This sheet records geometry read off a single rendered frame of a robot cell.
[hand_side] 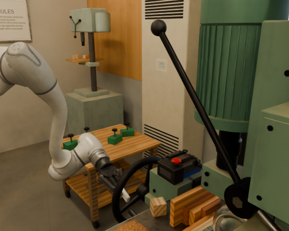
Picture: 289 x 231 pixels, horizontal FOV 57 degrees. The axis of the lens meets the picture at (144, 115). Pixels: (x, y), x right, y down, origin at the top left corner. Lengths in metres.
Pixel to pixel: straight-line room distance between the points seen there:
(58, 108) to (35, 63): 0.23
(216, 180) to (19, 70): 0.72
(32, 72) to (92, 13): 1.79
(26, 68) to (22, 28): 2.42
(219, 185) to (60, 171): 0.86
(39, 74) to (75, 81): 2.69
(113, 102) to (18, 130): 1.28
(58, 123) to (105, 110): 1.71
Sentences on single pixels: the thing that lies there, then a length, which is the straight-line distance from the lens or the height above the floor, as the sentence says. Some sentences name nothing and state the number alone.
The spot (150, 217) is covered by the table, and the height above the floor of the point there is 0.90.
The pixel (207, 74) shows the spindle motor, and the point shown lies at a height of 1.31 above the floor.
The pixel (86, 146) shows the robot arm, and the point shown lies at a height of 0.84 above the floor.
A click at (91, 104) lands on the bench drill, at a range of 2.77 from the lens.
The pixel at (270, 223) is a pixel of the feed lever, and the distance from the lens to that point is 0.52.
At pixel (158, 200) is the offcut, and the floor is 0.94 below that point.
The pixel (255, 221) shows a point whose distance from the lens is 0.55.
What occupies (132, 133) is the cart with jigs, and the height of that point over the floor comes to 0.56.
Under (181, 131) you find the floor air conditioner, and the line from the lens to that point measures 2.18.
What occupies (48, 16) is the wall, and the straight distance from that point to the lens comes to 3.53.
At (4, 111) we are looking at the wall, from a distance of 3.47.
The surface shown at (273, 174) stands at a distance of 0.42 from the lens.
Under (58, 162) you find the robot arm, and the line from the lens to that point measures 1.34.
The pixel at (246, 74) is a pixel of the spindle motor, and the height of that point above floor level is 1.32.
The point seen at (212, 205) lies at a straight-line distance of 0.77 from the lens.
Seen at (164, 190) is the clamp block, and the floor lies 0.92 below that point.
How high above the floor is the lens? 1.41
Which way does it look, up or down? 18 degrees down
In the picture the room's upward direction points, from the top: straight up
